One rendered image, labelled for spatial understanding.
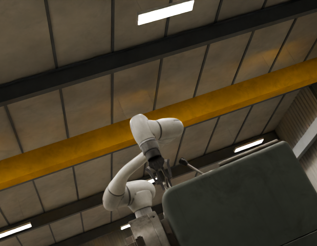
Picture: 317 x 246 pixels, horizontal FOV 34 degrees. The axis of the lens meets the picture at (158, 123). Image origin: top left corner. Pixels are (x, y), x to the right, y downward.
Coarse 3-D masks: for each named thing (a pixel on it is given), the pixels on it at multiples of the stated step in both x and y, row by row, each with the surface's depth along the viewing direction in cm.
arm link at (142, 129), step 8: (136, 120) 255; (144, 120) 255; (136, 128) 253; (144, 128) 252; (152, 128) 254; (160, 128) 257; (136, 136) 253; (144, 136) 251; (152, 136) 252; (160, 136) 258
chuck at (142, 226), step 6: (144, 216) 219; (132, 222) 217; (138, 222) 215; (144, 222) 214; (150, 222) 212; (132, 228) 212; (138, 228) 211; (144, 228) 210; (150, 228) 210; (138, 234) 209; (144, 234) 208; (150, 234) 208; (156, 234) 208; (144, 240) 207; (150, 240) 207; (156, 240) 206
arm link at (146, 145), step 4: (148, 140) 250; (152, 140) 251; (140, 144) 252; (144, 144) 250; (148, 144) 249; (152, 144) 249; (156, 144) 251; (140, 148) 253; (144, 148) 250; (148, 148) 249; (152, 148) 250; (156, 148) 251; (144, 152) 250
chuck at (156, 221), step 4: (152, 212) 220; (152, 216) 216; (156, 216) 215; (152, 220) 213; (156, 220) 213; (152, 224) 211; (156, 224) 211; (160, 224) 210; (156, 228) 209; (160, 228) 209; (156, 232) 208; (160, 232) 208; (164, 232) 208; (160, 236) 207; (164, 236) 207; (160, 240) 206; (164, 240) 206; (168, 240) 206; (164, 244) 206; (168, 244) 206
